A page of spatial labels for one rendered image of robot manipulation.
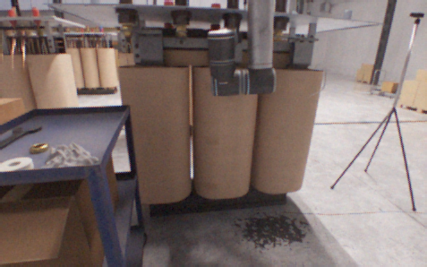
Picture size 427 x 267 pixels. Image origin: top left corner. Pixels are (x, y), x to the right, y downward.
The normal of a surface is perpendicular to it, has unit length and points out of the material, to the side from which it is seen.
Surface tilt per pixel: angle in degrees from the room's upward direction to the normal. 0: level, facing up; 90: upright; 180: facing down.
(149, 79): 90
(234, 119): 90
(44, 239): 26
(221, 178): 90
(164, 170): 90
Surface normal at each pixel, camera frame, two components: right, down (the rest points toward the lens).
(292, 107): 0.15, 0.34
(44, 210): 0.12, -0.69
